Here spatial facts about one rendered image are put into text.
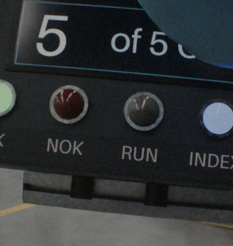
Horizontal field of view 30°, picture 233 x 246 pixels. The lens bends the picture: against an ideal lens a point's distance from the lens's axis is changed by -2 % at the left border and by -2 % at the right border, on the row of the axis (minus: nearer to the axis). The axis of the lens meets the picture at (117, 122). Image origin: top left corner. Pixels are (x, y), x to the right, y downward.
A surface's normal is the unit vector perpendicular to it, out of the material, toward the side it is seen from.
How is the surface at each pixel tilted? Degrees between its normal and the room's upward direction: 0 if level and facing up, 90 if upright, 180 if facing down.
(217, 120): 79
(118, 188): 90
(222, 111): 70
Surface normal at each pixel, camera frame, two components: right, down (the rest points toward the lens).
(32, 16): -0.04, -0.15
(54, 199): -0.06, 0.11
